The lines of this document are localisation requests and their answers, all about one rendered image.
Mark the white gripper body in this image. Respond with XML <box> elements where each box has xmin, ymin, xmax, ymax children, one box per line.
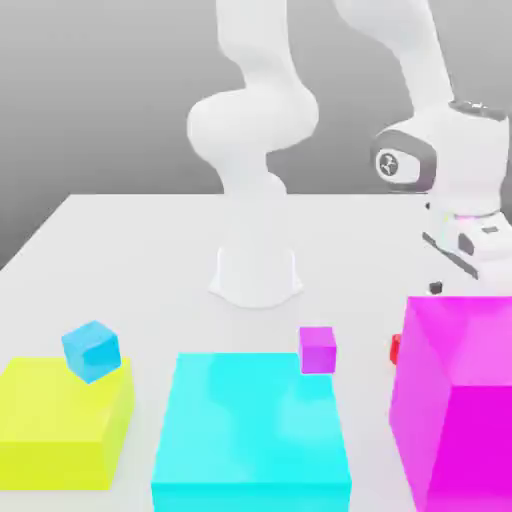
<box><xmin>420</xmin><ymin>228</ymin><xmax>486</xmax><ymax>298</ymax></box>

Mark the small purple cube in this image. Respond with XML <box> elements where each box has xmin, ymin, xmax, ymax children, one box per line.
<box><xmin>298</xmin><ymin>326</ymin><xmax>338</xmax><ymax>376</ymax></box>

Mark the small blue cube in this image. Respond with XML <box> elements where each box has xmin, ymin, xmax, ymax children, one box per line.
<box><xmin>60</xmin><ymin>319</ymin><xmax>123</xmax><ymax>386</ymax></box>

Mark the large magenta box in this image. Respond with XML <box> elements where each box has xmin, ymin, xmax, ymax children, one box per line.
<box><xmin>388</xmin><ymin>295</ymin><xmax>512</xmax><ymax>512</ymax></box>

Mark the large cyan box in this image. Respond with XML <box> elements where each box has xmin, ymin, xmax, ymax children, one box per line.
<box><xmin>150</xmin><ymin>351</ymin><xmax>354</xmax><ymax>512</ymax></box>

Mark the large yellow box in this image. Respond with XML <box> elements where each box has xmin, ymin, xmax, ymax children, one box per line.
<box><xmin>0</xmin><ymin>355</ymin><xmax>136</xmax><ymax>492</ymax></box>

